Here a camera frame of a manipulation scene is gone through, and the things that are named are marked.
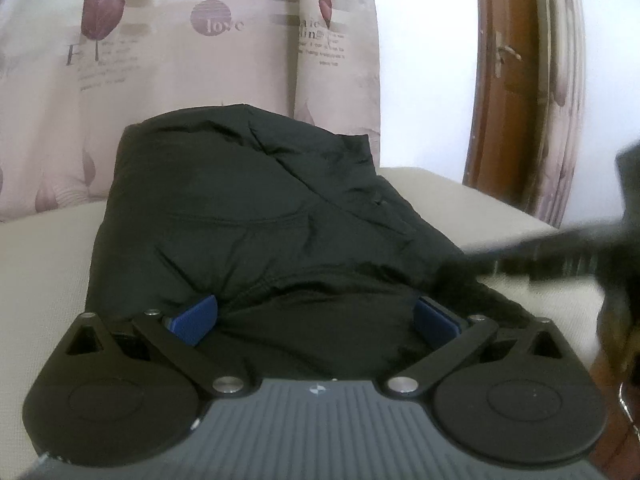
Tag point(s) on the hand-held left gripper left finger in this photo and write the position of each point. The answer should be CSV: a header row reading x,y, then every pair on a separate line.
x,y
192,321

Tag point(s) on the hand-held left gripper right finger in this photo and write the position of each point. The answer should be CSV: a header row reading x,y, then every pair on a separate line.
x,y
433,321

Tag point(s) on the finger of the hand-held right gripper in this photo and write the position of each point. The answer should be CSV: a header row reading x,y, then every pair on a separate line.
x,y
550,252

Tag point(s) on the black garment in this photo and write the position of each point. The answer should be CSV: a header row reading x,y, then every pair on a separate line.
x,y
250,210

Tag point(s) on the beige textured mattress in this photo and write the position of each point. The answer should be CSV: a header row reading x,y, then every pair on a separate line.
x,y
480,200

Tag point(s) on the brown wooden door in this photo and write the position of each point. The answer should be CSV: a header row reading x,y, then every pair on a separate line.
x,y
510,120

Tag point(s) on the leaf print curtain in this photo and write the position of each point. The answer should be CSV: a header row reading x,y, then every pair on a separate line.
x,y
175,85
566,110

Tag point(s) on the brown wooden furniture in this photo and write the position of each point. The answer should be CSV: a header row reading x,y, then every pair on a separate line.
x,y
620,425

